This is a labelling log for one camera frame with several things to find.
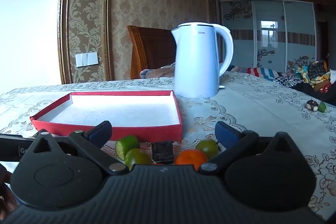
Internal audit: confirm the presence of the white wall switch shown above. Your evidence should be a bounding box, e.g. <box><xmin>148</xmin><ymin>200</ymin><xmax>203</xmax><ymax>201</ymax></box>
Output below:
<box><xmin>75</xmin><ymin>52</ymin><xmax>100</xmax><ymax>68</ymax></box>

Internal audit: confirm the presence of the red shallow cardboard box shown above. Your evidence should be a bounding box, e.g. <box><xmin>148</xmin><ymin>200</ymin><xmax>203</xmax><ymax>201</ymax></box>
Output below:
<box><xmin>29</xmin><ymin>90</ymin><xmax>183</xmax><ymax>142</ymax></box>

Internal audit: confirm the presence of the pink blanket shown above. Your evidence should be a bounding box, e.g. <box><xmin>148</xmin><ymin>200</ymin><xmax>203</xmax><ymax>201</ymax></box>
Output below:
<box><xmin>139</xmin><ymin>63</ymin><xmax>176</xmax><ymax>79</ymax></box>

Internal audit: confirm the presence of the dark sugarcane piece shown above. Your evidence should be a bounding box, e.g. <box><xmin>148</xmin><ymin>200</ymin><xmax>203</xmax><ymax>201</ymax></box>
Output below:
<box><xmin>151</xmin><ymin>140</ymin><xmax>174</xmax><ymax>165</ymax></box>

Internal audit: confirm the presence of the wooden bed headboard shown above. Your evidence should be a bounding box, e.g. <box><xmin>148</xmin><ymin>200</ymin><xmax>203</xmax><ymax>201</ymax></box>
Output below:
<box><xmin>127</xmin><ymin>25</ymin><xmax>177</xmax><ymax>80</ymax></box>

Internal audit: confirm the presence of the dark cloth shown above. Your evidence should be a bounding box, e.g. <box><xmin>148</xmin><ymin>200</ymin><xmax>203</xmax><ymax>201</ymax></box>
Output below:
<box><xmin>274</xmin><ymin>76</ymin><xmax>336</xmax><ymax>104</ymax></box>

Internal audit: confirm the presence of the orange tangerine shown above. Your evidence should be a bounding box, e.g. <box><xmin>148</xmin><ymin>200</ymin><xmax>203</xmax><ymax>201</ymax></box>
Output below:
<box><xmin>175</xmin><ymin>149</ymin><xmax>208</xmax><ymax>170</ymax></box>

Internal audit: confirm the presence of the wardrobe with floral glass doors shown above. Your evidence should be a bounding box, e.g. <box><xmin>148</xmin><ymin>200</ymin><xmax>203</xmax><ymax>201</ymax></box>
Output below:
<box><xmin>217</xmin><ymin>0</ymin><xmax>324</xmax><ymax>72</ymax></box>

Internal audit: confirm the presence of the colourful cloth pile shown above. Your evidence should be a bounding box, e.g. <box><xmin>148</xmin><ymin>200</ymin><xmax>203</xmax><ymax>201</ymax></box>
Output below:
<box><xmin>287</xmin><ymin>56</ymin><xmax>336</xmax><ymax>94</ymax></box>

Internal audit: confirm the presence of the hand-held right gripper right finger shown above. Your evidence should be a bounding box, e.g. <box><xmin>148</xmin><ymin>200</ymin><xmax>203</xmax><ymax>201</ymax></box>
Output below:
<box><xmin>199</xmin><ymin>121</ymin><xmax>296</xmax><ymax>175</ymax></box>

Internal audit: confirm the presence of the white electric kettle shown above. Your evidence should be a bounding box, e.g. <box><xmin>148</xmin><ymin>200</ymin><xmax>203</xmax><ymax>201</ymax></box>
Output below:
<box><xmin>171</xmin><ymin>22</ymin><xmax>234</xmax><ymax>99</ymax></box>

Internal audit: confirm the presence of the person's left hand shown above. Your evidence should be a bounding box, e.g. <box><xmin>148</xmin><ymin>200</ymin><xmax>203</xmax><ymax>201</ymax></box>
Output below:
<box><xmin>0</xmin><ymin>170</ymin><xmax>17</xmax><ymax>216</ymax></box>

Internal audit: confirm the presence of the white floral lace tablecloth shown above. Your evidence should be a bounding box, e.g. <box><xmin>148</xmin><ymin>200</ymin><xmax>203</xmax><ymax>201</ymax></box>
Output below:
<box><xmin>0</xmin><ymin>72</ymin><xmax>336</xmax><ymax>216</ymax></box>

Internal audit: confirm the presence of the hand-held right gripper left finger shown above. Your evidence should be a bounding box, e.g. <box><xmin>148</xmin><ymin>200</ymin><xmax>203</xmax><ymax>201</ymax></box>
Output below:
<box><xmin>31</xmin><ymin>121</ymin><xmax>129</xmax><ymax>175</ymax></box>

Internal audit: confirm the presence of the gold ornate wall frame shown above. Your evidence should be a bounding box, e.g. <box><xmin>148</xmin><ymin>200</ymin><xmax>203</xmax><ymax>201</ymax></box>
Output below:
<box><xmin>57</xmin><ymin>0</ymin><xmax>113</xmax><ymax>85</ymax></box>

